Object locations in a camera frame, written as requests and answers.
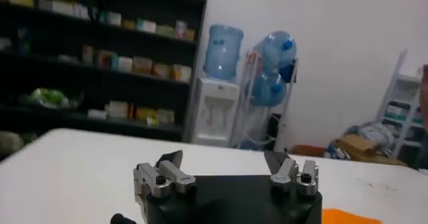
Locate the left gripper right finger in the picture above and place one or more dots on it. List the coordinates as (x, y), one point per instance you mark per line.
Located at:
(287, 170)

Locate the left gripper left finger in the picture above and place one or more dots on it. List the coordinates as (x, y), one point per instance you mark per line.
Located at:
(174, 175)

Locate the orange t-shirt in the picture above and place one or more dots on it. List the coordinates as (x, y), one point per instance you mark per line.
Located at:
(347, 217)

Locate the large brown cardboard box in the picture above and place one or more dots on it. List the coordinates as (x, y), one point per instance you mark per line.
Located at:
(306, 150)

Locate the black stand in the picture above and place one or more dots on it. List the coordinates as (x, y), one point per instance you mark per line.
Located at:
(275, 131)

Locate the white water dispenser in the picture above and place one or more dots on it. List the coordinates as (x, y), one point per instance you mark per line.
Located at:
(214, 111)

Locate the blue water jug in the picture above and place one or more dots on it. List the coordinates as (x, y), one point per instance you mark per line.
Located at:
(277, 51)
(267, 90)
(222, 51)

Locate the white and red medicine box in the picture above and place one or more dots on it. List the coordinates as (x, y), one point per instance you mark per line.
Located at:
(118, 109)

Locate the flat white box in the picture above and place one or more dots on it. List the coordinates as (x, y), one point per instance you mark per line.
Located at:
(97, 114)

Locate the black shelving unit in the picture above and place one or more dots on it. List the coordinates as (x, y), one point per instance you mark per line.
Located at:
(100, 78)

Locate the white storage rack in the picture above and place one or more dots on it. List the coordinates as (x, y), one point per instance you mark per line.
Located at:
(404, 111)

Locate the dark bowl with green items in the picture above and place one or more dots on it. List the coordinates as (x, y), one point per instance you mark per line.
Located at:
(50, 97)

